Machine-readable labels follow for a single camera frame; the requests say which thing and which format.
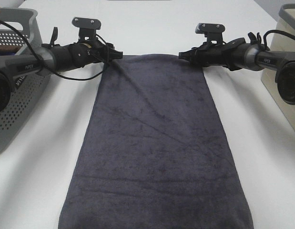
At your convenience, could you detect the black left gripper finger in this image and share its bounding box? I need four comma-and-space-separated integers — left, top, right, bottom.
109, 50, 123, 60

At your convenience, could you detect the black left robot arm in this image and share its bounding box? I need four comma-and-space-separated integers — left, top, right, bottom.
0, 41, 123, 112

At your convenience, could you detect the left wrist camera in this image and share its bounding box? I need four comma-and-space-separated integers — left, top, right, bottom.
71, 17, 102, 42

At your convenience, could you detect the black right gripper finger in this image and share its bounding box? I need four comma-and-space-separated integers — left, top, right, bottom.
178, 50, 196, 62

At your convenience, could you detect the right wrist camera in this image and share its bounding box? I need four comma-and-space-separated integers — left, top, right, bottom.
195, 23, 225, 45

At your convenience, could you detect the beige fabric storage bin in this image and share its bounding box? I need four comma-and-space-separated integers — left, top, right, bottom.
261, 3, 295, 131

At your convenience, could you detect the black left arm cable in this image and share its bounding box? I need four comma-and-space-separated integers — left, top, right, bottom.
0, 18, 114, 81

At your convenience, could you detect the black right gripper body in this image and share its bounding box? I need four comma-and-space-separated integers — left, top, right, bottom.
193, 45, 227, 67

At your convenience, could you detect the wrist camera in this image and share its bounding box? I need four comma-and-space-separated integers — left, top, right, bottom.
71, 17, 102, 42
195, 23, 225, 45

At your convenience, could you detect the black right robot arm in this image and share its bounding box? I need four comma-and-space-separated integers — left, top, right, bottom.
179, 38, 295, 105

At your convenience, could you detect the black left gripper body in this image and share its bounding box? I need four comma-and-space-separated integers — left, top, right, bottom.
89, 40, 116, 63

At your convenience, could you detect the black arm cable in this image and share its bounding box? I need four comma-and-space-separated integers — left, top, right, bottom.
247, 29, 295, 52
0, 18, 114, 81

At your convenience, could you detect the grey perforated plastic basket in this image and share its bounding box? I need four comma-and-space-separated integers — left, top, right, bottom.
0, 8, 50, 153

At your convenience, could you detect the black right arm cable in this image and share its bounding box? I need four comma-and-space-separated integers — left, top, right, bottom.
247, 29, 295, 52

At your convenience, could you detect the dark grey towel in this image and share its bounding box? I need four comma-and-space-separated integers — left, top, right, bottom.
58, 54, 254, 229

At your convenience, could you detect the blue cloth in basket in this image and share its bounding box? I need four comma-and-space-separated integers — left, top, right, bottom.
0, 51, 16, 56

